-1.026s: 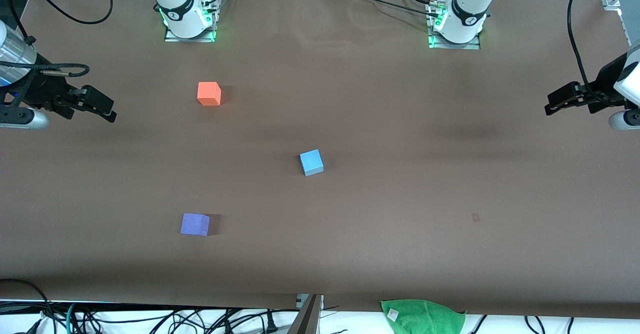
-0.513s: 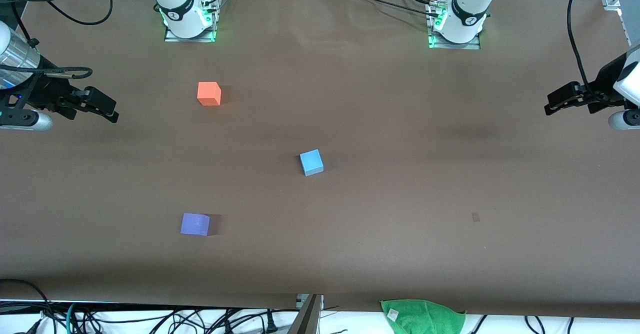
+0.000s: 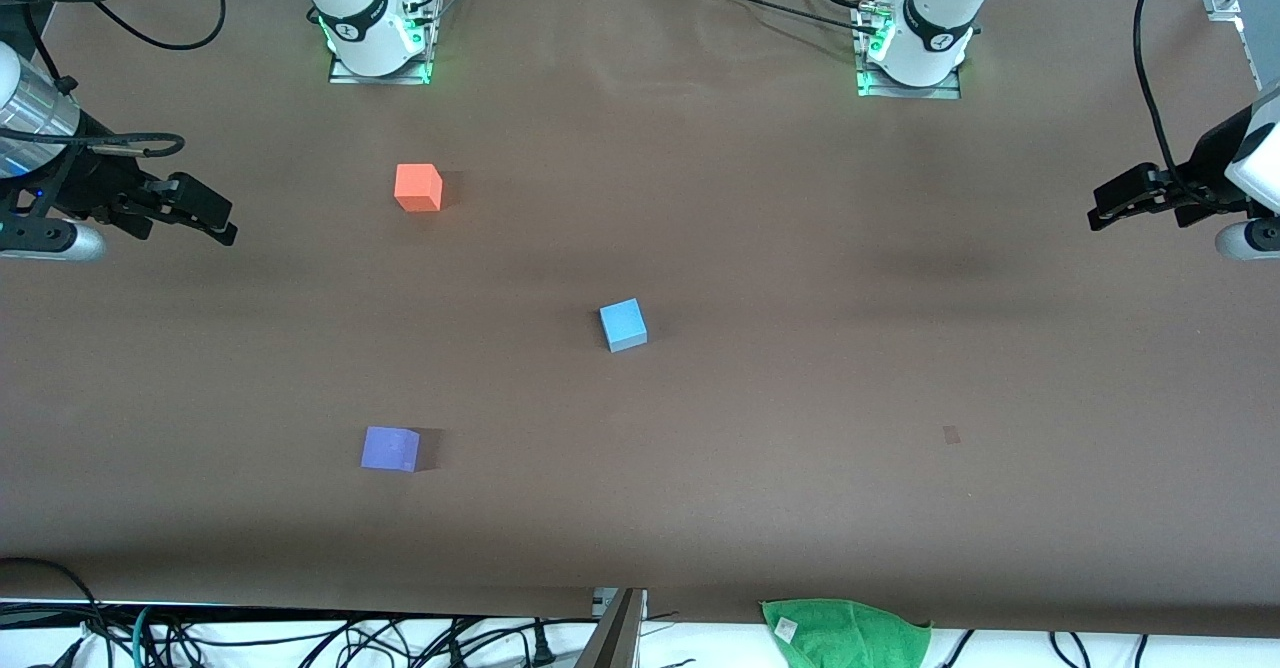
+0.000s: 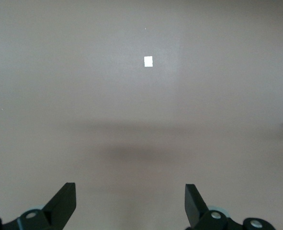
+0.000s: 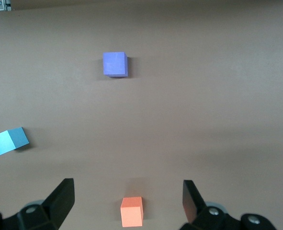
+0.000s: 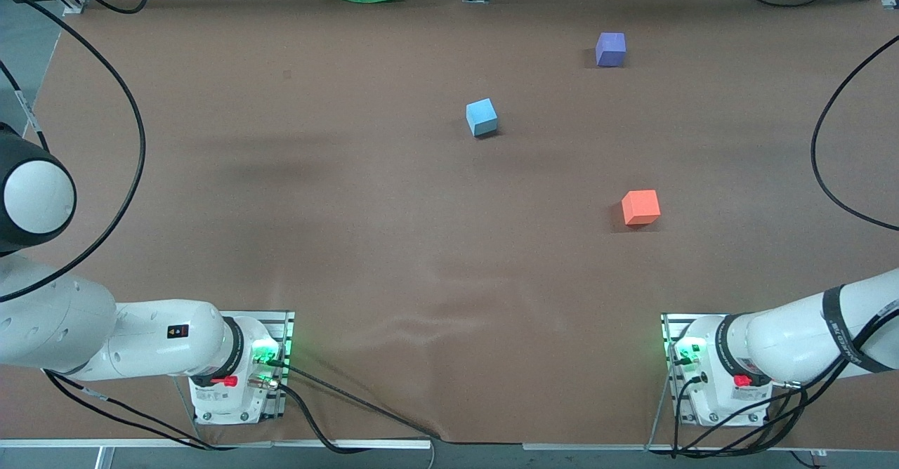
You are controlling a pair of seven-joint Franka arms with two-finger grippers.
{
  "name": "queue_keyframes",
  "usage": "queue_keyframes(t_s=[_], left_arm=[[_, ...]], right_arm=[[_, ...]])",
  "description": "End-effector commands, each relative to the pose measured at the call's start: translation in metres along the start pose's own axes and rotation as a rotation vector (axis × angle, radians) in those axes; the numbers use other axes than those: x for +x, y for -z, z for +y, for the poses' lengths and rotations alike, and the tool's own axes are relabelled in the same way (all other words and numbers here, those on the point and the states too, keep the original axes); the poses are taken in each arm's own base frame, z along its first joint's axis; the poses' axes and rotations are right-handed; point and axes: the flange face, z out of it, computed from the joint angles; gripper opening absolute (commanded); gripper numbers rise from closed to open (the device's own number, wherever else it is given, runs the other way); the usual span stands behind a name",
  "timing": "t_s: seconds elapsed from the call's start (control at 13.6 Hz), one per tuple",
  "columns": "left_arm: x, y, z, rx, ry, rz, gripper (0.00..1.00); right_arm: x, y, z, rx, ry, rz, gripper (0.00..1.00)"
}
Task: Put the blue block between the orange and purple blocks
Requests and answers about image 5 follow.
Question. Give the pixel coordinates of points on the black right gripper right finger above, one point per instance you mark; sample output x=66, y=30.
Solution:
x=191, y=203

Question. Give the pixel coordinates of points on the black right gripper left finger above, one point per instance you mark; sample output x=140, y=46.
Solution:
x=59, y=203

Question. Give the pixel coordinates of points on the orange foam block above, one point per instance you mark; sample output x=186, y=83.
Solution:
x=131, y=213

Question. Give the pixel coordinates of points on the brown table cover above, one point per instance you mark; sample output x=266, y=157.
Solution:
x=179, y=107

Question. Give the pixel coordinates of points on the light blue foam block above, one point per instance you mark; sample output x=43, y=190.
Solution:
x=4, y=142

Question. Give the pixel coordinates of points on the purple foam block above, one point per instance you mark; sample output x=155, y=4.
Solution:
x=114, y=64

